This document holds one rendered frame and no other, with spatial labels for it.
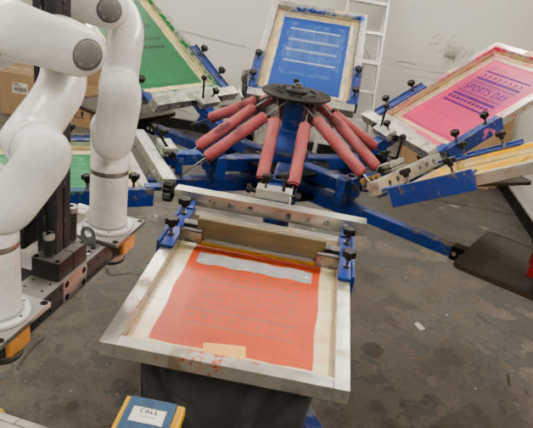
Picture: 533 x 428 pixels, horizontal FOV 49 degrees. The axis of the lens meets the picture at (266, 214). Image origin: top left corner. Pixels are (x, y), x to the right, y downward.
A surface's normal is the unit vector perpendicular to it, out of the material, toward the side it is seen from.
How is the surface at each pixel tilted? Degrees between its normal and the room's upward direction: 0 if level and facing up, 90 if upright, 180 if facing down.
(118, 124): 90
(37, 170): 85
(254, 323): 0
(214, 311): 0
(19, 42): 96
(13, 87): 90
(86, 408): 0
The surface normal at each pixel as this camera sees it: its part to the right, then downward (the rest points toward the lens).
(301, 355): 0.14, -0.90
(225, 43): -0.13, 0.40
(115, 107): 0.15, 0.41
